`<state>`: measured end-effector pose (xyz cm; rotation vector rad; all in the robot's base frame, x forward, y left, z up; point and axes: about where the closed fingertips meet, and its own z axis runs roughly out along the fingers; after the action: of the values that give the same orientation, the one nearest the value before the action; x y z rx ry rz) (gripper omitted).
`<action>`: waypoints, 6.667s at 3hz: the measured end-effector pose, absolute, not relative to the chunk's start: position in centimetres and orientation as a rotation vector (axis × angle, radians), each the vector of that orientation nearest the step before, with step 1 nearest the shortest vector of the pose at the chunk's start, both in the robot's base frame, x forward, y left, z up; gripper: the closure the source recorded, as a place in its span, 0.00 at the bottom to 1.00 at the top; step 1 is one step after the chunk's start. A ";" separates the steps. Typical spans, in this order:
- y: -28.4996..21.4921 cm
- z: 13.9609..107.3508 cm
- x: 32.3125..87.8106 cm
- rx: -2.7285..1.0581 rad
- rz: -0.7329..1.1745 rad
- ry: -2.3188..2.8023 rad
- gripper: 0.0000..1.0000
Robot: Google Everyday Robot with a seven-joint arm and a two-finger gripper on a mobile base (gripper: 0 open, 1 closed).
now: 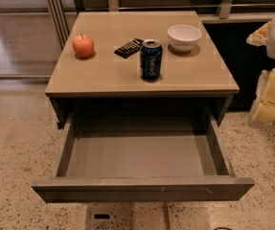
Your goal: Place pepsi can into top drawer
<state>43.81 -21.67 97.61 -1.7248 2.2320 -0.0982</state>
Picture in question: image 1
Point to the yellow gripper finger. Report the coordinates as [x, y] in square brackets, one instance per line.
[261, 115]
[259, 37]

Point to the blue pepsi can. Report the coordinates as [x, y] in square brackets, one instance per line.
[150, 59]

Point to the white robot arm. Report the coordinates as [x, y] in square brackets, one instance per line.
[270, 50]

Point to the open grey top drawer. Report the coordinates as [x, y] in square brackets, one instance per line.
[140, 159]

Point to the white ceramic bowl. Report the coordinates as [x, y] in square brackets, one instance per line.
[183, 38]

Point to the black snack bar packet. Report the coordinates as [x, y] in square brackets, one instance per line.
[130, 48]

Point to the red apple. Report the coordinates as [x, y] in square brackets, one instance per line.
[83, 46]

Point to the metal floor outlet plate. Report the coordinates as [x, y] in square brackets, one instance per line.
[109, 216]

